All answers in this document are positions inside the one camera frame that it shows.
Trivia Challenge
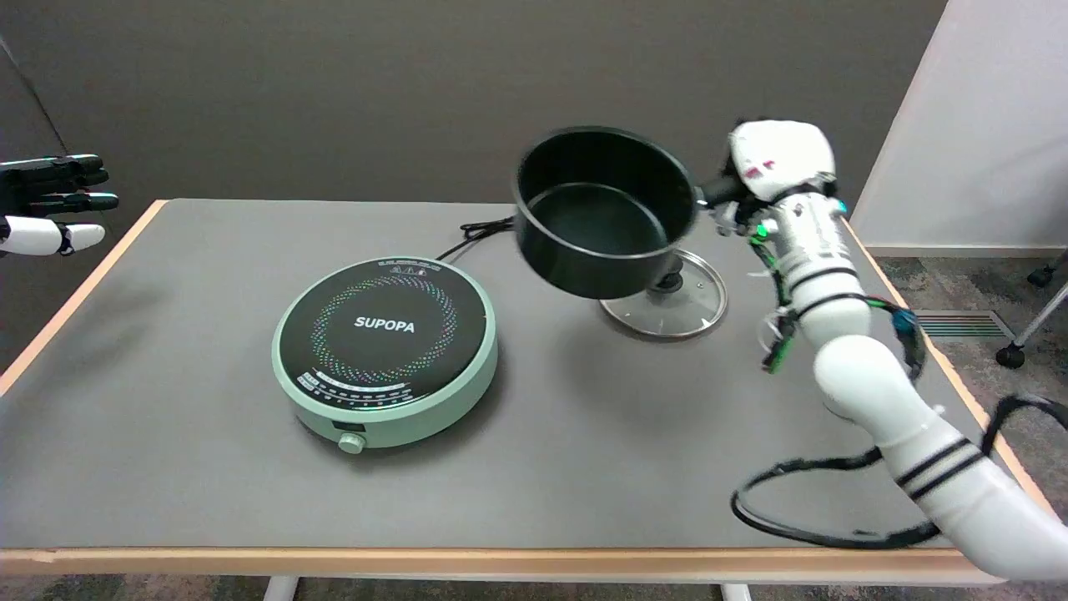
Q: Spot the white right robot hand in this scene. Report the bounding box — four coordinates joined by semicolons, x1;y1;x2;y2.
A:
711;119;838;237

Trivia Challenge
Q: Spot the long black robot cable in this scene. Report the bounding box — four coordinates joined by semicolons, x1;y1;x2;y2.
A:
732;394;1068;550

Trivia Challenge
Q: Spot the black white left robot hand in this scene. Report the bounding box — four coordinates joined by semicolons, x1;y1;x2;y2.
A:
0;154;119;257

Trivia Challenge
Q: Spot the metal floor vent grille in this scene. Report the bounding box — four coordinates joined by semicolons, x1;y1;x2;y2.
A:
914;311;1015;340

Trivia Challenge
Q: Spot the short cable with blue connector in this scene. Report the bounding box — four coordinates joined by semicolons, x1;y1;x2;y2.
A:
868;296;928;381

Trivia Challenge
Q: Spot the glass pot lid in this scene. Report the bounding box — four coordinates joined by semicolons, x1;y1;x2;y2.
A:
599;249;728;340

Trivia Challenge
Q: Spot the grey wheeled chair base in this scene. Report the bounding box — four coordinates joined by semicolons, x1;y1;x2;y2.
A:
995;250;1068;370

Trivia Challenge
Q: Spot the green round induction stove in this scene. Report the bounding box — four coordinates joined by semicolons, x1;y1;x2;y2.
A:
271;256;500;456

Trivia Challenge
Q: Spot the black soup pot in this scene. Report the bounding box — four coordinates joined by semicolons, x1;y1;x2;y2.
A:
511;126;749;301

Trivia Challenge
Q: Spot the black stove power cable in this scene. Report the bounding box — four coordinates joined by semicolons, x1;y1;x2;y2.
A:
436;217;516;262

